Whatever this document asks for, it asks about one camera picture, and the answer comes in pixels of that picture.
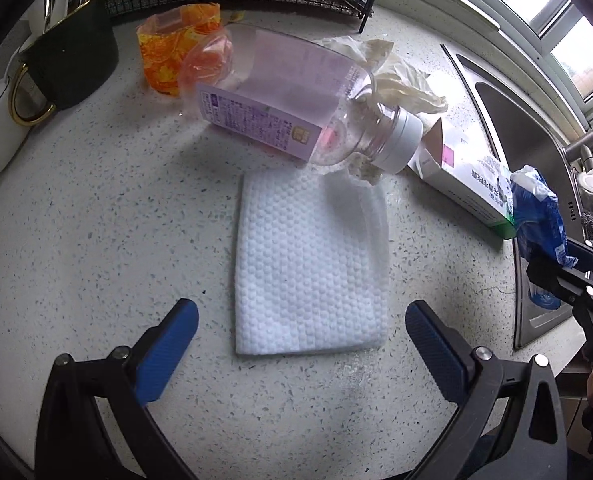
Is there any white dish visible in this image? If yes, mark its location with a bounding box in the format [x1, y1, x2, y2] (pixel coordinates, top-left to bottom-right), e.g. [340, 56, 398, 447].
[26, 0, 100, 36]

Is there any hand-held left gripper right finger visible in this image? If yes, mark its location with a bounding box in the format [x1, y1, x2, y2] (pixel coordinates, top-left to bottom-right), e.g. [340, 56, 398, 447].
[405, 300, 569, 480]

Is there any white green cardboard box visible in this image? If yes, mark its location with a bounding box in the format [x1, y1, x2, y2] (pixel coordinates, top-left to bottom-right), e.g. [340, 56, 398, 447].
[407, 117, 519, 240]

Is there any black mug gold handle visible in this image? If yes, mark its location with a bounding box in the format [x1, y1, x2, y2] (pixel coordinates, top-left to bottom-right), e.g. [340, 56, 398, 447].
[10, 0, 120, 127]

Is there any steel sink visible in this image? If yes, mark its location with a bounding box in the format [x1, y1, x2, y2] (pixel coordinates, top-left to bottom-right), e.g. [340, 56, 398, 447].
[442, 42, 593, 351]

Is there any white textured tissue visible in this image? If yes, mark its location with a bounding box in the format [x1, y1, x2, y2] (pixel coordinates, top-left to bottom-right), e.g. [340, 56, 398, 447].
[235, 170, 390, 356]

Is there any clear bottle purple label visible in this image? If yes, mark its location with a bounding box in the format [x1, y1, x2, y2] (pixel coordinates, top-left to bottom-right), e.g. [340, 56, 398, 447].
[179, 24, 423, 173]

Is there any orange printed plastic cup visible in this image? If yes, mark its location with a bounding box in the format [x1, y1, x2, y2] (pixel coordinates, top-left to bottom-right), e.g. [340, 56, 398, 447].
[136, 3, 223, 96]

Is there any blue plastic wrapper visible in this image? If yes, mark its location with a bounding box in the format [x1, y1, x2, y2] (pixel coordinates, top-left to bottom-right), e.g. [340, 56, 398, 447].
[510, 164, 579, 311]

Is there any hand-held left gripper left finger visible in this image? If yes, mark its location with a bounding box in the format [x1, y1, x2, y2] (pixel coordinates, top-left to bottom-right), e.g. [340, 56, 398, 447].
[35, 298, 200, 480]

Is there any window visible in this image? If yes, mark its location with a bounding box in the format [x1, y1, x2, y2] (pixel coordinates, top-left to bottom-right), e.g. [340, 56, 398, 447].
[411, 0, 593, 128]

